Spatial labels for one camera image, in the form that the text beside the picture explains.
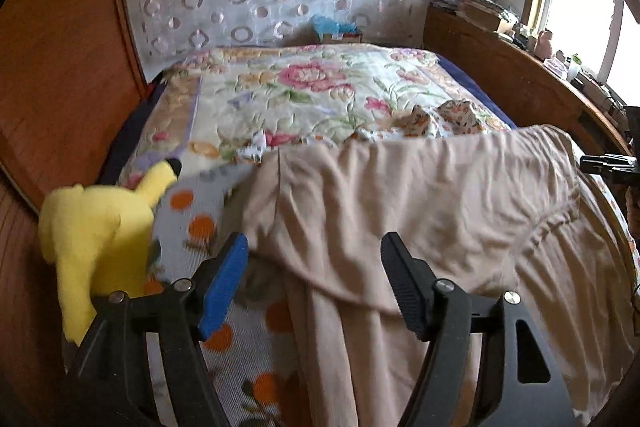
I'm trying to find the stack of papers and books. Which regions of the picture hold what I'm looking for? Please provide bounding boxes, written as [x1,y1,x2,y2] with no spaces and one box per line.
[430,0,518,35]

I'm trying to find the brown wooden wardrobe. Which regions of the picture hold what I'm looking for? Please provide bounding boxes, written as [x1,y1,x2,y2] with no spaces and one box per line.
[0,0,151,427]

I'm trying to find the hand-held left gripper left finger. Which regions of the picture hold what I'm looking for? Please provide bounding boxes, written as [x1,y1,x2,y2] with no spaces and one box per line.
[65,232,250,427]

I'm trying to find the long wooden cabinet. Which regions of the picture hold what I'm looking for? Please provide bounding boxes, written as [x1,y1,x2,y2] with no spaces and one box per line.
[422,4,633,158]

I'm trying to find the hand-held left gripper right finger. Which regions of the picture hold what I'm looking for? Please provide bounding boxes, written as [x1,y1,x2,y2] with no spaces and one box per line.
[380,232,576,427]

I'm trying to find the small crumpled printed cloth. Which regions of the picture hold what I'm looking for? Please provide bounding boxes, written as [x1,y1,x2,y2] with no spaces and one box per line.
[395,99,481,140]

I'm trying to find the wood framed window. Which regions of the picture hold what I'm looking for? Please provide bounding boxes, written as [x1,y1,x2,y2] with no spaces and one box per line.
[522,0,640,108]

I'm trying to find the orange fruit print bed sheet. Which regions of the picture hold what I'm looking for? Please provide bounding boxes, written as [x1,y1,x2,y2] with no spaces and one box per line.
[147,159,640,427]

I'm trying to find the pink jug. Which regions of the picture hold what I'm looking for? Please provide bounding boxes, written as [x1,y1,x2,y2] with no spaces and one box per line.
[534,29,555,60]

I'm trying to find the small cardboard box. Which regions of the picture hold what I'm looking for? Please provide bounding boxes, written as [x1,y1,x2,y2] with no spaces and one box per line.
[320,31,363,45]

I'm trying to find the beige printed t-shirt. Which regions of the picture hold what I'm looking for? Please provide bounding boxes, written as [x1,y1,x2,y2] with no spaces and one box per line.
[235,124,638,427]

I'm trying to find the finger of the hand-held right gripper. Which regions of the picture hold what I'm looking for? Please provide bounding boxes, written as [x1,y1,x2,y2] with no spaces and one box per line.
[580,154,637,174]

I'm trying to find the yellow plush toy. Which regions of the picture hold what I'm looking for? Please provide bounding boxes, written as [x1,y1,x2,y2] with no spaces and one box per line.
[39,157,182,343]

